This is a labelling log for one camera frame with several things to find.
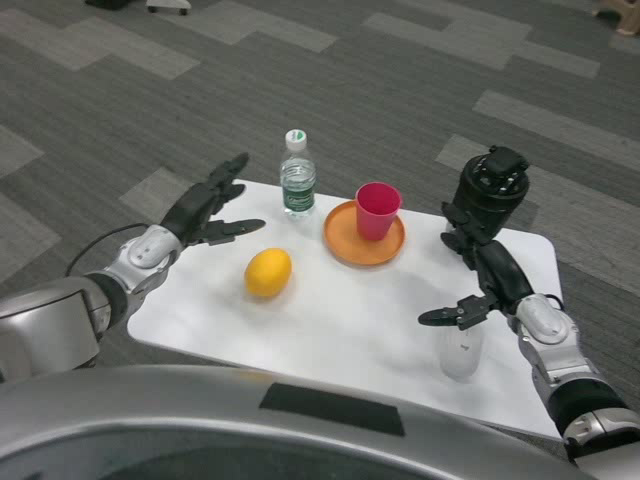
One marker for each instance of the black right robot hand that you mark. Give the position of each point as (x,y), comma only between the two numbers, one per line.
(502,275)

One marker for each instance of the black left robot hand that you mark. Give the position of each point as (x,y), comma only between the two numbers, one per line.
(192,205)

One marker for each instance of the yellow lemon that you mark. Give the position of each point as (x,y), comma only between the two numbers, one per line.
(268,274)

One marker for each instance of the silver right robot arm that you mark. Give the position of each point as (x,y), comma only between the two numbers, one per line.
(555,340)

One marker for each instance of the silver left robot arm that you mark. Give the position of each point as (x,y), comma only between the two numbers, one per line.
(50,320)

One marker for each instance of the black cylindrical canister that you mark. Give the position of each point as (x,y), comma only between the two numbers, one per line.
(490,195)

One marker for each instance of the clear plastic cup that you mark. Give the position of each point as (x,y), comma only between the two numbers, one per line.
(461,357)

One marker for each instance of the clear plastic water bottle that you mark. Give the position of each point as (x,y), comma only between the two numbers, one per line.
(298,185)

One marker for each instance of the pink plastic cup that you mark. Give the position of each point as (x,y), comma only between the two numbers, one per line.
(377,220)

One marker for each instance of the orange round plate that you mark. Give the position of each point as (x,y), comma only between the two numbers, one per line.
(345,245)

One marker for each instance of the silver robot chest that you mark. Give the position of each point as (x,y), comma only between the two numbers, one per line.
(150,410)

